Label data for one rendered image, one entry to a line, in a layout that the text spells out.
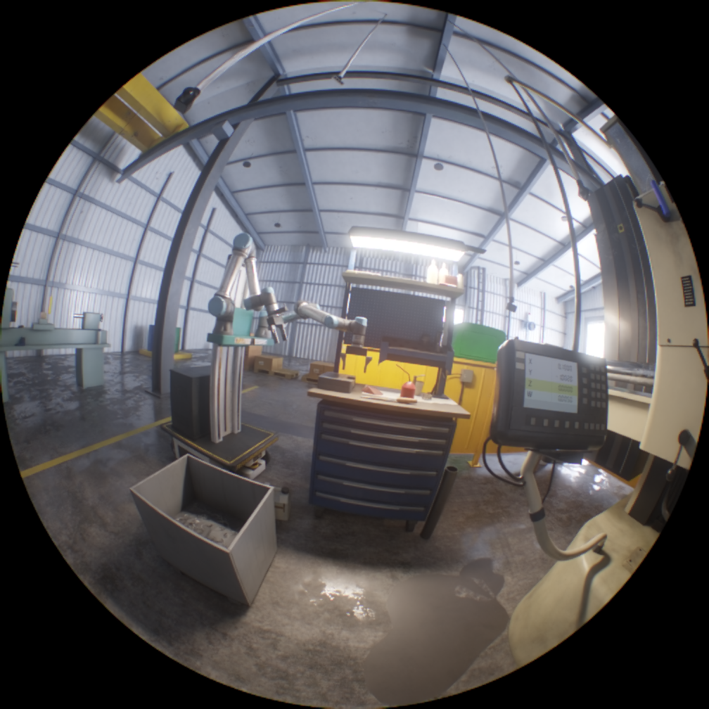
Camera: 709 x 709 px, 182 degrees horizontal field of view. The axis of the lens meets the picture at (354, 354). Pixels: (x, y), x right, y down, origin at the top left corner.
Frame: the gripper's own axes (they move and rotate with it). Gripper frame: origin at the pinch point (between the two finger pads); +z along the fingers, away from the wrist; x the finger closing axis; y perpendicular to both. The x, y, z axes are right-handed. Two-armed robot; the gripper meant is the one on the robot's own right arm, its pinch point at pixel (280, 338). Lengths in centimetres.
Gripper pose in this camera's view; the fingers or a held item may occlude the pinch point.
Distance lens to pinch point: 134.5
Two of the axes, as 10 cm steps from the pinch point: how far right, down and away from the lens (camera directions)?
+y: -9.6, 2.6, 1.1
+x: -0.6, 1.7, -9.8
